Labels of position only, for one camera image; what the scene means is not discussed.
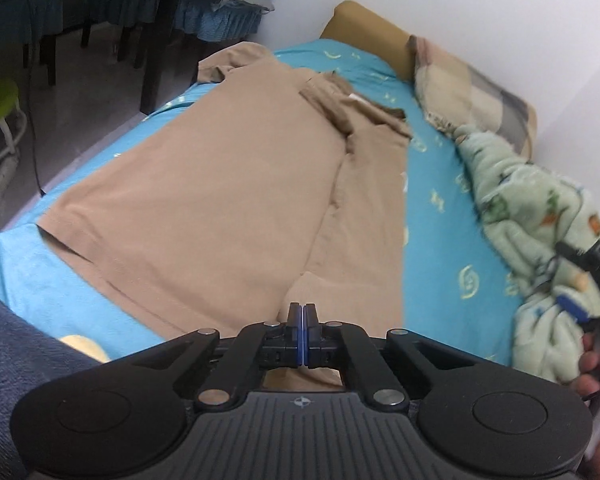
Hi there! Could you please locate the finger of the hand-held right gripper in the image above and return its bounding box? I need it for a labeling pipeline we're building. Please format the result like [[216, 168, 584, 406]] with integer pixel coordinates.
[[555, 293, 600, 324], [554, 239, 600, 287]]

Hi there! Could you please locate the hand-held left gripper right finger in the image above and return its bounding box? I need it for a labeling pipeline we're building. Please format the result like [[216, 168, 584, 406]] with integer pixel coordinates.
[[302, 302, 481, 411]]

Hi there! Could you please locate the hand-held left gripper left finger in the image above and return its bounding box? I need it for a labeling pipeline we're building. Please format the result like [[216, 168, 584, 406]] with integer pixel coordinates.
[[125, 302, 301, 411]]

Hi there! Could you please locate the tan shirt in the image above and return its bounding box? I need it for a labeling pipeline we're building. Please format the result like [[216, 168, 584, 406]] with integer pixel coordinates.
[[35, 40, 416, 392]]

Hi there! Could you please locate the person's right hand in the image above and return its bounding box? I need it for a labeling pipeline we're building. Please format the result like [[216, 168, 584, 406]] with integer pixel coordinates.
[[571, 334, 600, 398]]

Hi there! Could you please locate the green fleece printed blanket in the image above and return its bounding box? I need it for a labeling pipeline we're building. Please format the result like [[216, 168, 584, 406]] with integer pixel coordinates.
[[452, 124, 600, 387]]

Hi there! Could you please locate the bed with blue printed sheet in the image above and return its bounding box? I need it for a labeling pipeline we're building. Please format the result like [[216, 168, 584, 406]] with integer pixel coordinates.
[[0, 37, 527, 367]]

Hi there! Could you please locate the plaid pillow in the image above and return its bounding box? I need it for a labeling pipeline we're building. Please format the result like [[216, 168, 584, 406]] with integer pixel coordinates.
[[410, 35, 538, 155]]

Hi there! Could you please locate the person's leg in blue jeans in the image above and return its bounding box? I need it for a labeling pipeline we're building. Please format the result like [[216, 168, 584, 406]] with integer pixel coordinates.
[[0, 284, 112, 480]]

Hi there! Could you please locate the brown headboard cushion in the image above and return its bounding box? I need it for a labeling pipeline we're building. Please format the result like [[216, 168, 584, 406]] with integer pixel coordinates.
[[320, 0, 540, 158]]

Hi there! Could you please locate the wooden desk with black legs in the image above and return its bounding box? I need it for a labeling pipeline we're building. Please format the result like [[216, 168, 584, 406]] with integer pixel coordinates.
[[0, 0, 203, 117]]

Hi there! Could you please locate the white power strip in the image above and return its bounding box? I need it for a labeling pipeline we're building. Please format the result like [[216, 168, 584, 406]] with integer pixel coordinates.
[[0, 152, 21, 211]]

